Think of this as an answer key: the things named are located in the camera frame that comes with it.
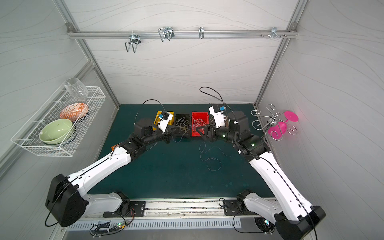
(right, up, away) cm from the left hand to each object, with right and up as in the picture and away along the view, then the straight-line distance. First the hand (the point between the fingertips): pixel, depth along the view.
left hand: (178, 127), depth 75 cm
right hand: (+12, +1, -9) cm, 15 cm away
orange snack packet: (-45, -14, +21) cm, 52 cm away
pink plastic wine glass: (+48, -2, -5) cm, 48 cm away
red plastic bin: (+15, +6, +28) cm, 32 cm away
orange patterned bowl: (-50, +8, -3) cm, 51 cm away
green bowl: (-51, -1, -12) cm, 52 cm away
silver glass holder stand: (+49, +2, 0) cm, 49 cm away
